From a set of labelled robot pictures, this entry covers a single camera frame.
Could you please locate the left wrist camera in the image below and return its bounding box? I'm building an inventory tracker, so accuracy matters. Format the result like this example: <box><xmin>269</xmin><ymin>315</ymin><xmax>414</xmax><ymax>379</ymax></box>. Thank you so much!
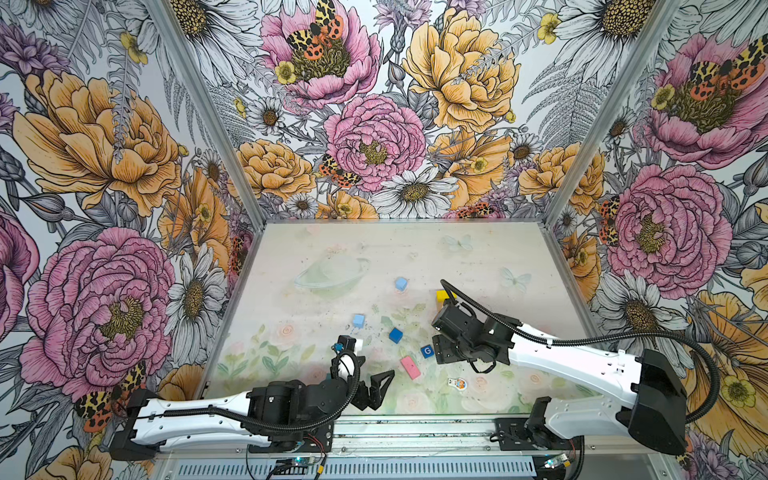
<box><xmin>332</xmin><ymin>335</ymin><xmax>364</xmax><ymax>355</ymax></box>

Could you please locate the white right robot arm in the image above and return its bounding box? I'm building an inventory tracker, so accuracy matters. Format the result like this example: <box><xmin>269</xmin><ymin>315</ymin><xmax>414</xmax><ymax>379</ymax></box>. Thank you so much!
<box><xmin>432</xmin><ymin>302</ymin><xmax>687</xmax><ymax>455</ymax></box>

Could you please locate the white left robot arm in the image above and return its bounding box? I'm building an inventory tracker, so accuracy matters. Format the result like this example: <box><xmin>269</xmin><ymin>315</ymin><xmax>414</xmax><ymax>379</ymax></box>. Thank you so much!
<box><xmin>109</xmin><ymin>370</ymin><xmax>395</xmax><ymax>461</ymax></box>

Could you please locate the aluminium corner post right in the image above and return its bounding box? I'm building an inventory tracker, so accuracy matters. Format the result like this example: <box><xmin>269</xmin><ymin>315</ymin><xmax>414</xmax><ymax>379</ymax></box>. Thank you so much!
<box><xmin>541</xmin><ymin>0</ymin><xmax>682</xmax><ymax>229</ymax></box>

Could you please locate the yellow rectangular block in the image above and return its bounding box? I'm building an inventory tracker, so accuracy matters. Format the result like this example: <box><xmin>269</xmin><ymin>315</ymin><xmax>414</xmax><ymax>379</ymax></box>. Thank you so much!
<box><xmin>435</xmin><ymin>290</ymin><xmax>456</xmax><ymax>307</ymax></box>

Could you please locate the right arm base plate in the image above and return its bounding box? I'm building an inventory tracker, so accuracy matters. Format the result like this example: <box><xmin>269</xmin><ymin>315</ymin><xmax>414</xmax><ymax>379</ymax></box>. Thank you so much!
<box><xmin>489</xmin><ymin>417</ymin><xmax>583</xmax><ymax>452</ymax></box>

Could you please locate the green circuit board left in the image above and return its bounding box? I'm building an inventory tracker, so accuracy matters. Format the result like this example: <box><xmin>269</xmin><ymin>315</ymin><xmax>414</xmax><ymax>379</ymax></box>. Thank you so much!
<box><xmin>289</xmin><ymin>455</ymin><xmax>317</xmax><ymax>468</ymax></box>

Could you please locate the dark blue cube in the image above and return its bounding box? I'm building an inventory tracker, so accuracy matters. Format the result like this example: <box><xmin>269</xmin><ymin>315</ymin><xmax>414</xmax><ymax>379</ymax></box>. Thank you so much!
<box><xmin>389</xmin><ymin>328</ymin><xmax>404</xmax><ymax>344</ymax></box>

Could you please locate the blue letter G block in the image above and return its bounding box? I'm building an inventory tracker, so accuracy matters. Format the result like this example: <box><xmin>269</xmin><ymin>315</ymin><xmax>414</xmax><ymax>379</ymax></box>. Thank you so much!
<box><xmin>420</xmin><ymin>345</ymin><xmax>435</xmax><ymax>359</ymax></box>

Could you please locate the grey vented cable duct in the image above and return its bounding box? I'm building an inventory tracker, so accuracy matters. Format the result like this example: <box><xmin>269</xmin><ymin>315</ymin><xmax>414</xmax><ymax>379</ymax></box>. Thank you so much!
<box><xmin>164</xmin><ymin>456</ymin><xmax>536</xmax><ymax>479</ymax></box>

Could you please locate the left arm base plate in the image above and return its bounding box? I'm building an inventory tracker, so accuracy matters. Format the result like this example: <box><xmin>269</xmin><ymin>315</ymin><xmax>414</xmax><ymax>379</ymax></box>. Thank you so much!
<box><xmin>247</xmin><ymin>422</ymin><xmax>335</xmax><ymax>454</ymax></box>

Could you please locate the green circuit board right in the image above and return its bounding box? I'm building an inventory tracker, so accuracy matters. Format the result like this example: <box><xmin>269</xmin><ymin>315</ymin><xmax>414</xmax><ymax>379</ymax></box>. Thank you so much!
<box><xmin>542</xmin><ymin>453</ymin><xmax>571</xmax><ymax>469</ymax></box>

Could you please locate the aluminium front rail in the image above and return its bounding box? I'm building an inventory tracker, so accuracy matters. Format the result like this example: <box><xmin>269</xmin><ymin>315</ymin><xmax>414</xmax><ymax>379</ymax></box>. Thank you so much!
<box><xmin>161</xmin><ymin>413</ymin><xmax>667</xmax><ymax>457</ymax></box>

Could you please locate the aluminium corner post left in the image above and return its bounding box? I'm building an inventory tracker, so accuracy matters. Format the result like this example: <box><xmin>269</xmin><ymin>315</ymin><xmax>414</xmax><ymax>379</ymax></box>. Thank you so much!
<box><xmin>147</xmin><ymin>1</ymin><xmax>266</xmax><ymax>234</ymax></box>

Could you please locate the light blue cube far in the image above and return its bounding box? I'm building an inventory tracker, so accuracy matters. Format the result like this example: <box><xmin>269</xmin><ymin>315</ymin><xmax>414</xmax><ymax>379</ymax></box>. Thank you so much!
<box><xmin>395</xmin><ymin>277</ymin><xmax>408</xmax><ymax>292</ymax></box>

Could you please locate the green circuit board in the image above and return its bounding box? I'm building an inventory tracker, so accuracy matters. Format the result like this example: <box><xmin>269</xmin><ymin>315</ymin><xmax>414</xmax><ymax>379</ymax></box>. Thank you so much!
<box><xmin>289</xmin><ymin>455</ymin><xmax>317</xmax><ymax>468</ymax></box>
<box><xmin>542</xmin><ymin>453</ymin><xmax>571</xmax><ymax>469</ymax></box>

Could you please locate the pink rectangular block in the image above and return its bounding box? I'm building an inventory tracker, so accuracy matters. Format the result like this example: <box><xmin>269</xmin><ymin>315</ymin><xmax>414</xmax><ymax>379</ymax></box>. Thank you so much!
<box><xmin>400</xmin><ymin>356</ymin><xmax>421</xmax><ymax>380</ymax></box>

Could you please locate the aluminium corner post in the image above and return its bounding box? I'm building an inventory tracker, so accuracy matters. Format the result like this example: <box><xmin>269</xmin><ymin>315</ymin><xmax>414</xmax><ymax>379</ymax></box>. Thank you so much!
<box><xmin>147</xmin><ymin>1</ymin><xmax>266</xmax><ymax>234</ymax></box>
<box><xmin>541</xmin><ymin>0</ymin><xmax>682</xmax><ymax>229</ymax></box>

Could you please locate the black corrugated right cable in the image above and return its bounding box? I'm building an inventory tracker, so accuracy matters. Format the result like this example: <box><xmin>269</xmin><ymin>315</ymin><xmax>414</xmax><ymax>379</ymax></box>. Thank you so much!
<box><xmin>439</xmin><ymin>278</ymin><xmax>721</xmax><ymax>424</ymax></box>

